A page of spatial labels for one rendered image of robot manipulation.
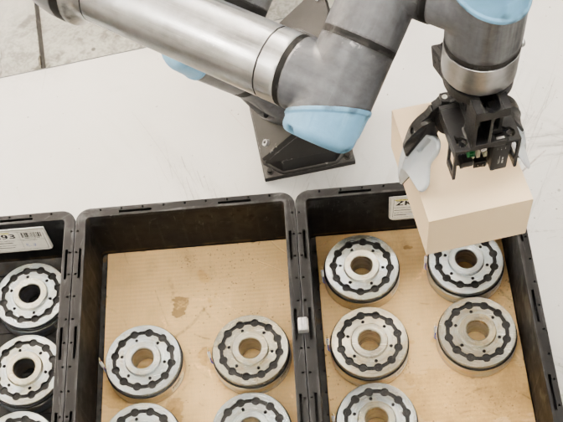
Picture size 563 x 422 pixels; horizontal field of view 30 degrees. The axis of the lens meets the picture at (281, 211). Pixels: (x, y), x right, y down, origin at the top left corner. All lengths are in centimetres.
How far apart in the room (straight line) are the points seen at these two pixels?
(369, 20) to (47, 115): 98
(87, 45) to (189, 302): 153
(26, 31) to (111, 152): 124
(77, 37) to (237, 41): 192
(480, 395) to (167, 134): 72
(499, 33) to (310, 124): 19
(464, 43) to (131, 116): 94
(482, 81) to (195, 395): 61
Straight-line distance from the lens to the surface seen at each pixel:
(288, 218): 141
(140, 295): 149
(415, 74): 183
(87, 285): 143
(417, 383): 140
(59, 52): 292
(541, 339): 133
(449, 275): 144
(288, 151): 167
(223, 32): 104
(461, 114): 112
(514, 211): 121
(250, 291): 147
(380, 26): 99
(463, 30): 98
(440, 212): 118
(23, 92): 192
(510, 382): 142
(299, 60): 100
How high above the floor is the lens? 213
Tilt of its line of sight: 58 degrees down
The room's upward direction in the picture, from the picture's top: 8 degrees counter-clockwise
